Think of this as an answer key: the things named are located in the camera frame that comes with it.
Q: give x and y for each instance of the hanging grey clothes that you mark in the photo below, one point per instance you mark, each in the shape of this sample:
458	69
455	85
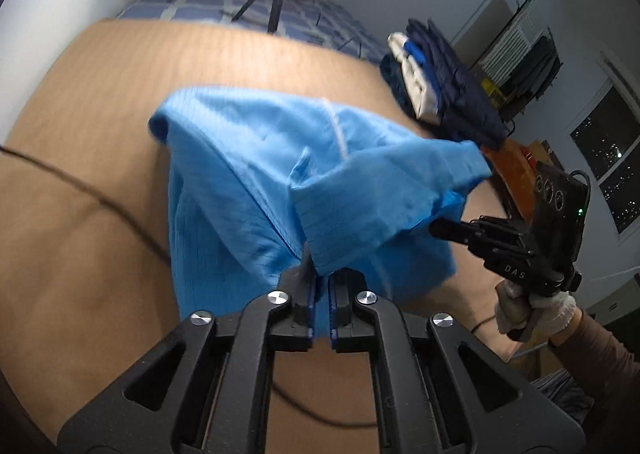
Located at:
535	69

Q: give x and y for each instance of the person's right hand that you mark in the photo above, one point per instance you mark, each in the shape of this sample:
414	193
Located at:
555	311

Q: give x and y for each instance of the folded bright blue garment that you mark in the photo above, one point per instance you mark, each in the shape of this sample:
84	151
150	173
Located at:
412	51

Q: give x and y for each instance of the tan blanket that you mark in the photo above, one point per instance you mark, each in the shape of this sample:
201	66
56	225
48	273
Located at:
90	134

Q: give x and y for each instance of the folded white garment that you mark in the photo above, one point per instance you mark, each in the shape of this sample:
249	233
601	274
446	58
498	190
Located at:
425	94

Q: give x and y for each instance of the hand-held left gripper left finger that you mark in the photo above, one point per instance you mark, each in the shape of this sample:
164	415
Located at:
312	309

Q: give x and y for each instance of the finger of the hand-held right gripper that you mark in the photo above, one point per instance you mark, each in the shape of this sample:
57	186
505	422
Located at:
460	230

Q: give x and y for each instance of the orange bag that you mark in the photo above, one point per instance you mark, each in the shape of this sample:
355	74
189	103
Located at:
510	169

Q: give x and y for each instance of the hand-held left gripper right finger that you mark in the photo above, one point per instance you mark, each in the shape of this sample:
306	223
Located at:
332	309

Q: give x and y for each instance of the grey striped cloth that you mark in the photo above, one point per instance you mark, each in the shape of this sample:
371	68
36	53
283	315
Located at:
565	394

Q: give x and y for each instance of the folded navy quilted jacket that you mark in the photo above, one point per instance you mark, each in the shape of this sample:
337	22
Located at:
465	94

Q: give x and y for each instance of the person's right forearm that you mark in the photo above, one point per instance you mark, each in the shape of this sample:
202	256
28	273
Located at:
600	359

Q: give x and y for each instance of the window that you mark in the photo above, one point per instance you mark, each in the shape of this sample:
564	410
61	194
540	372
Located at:
610	144

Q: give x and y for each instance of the yellow crate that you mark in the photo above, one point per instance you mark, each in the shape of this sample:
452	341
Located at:
492	91

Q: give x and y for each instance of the folded dark teal garment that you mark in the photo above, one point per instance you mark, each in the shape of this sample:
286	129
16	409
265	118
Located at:
395	81

